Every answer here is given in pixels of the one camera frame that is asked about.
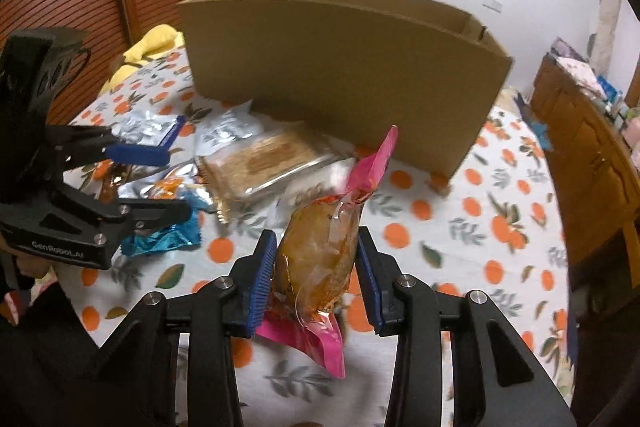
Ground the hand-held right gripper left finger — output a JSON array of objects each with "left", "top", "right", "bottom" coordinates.
[{"left": 82, "top": 229, "right": 278, "bottom": 427}]

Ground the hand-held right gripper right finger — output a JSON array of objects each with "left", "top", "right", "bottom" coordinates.
[{"left": 356, "top": 226, "right": 576, "bottom": 427}]

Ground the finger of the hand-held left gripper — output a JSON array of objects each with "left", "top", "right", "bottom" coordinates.
[
  {"left": 47, "top": 124, "right": 172, "bottom": 168},
  {"left": 99, "top": 198, "right": 194, "bottom": 249}
]

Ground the blue foil snack packet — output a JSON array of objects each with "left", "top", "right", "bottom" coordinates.
[{"left": 121, "top": 193, "right": 213, "bottom": 258}]

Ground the pink clear cake packet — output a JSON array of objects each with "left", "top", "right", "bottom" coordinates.
[{"left": 257, "top": 125, "right": 399, "bottom": 379}]

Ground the silver snack packet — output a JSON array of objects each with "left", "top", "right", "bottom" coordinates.
[{"left": 195, "top": 102, "right": 256, "bottom": 148}]

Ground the brown cardboard box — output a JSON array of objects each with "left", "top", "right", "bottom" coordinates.
[{"left": 178, "top": 0, "right": 514, "bottom": 185}]

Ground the silver packet with blue edge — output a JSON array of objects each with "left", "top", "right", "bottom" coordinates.
[{"left": 112, "top": 112, "right": 187, "bottom": 152}]

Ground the orange foil snack packet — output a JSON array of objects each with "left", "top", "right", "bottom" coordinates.
[{"left": 117, "top": 166, "right": 201, "bottom": 204}]

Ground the brown snack packet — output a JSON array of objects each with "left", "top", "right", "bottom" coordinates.
[{"left": 97, "top": 161, "right": 127, "bottom": 204}]

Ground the floral cloth with red edge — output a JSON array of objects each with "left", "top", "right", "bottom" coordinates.
[{"left": 0, "top": 264, "right": 57, "bottom": 325}]

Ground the orange print tablecloth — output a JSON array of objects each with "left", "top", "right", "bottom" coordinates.
[{"left": 65, "top": 47, "right": 576, "bottom": 427}]

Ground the yellow cloth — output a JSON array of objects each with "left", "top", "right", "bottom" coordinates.
[{"left": 107, "top": 24, "right": 183, "bottom": 84}]

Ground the clear biscuit packet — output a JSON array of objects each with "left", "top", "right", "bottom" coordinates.
[{"left": 195, "top": 129, "right": 356, "bottom": 225}]

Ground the blue cloth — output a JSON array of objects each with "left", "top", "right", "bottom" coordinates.
[{"left": 514, "top": 91, "right": 552, "bottom": 150}]

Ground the brown wooden cabinet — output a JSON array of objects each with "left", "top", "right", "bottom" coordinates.
[{"left": 530, "top": 54, "right": 640, "bottom": 308}]

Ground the pile of floral cloths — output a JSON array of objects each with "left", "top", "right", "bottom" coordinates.
[{"left": 549, "top": 36, "right": 607, "bottom": 100}]

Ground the pale pink container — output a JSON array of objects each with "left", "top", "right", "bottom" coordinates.
[{"left": 622, "top": 106, "right": 640, "bottom": 150}]

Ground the blue box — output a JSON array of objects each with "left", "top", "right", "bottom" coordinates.
[{"left": 597, "top": 76, "right": 625, "bottom": 110}]

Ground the beige curtain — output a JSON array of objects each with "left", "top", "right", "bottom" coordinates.
[{"left": 596, "top": 0, "right": 627, "bottom": 78}]

